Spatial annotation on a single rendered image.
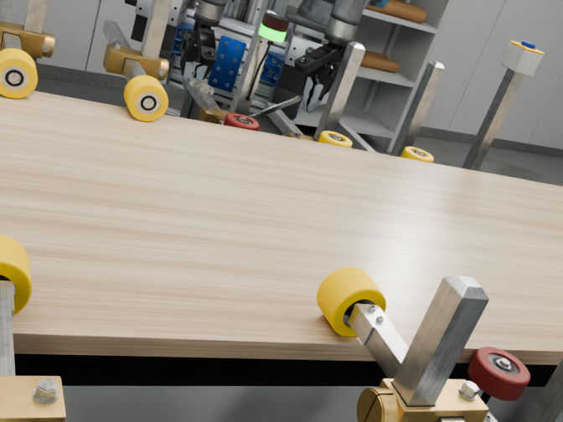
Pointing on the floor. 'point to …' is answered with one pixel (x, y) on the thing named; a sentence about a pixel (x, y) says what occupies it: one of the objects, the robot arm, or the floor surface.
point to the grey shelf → (382, 93)
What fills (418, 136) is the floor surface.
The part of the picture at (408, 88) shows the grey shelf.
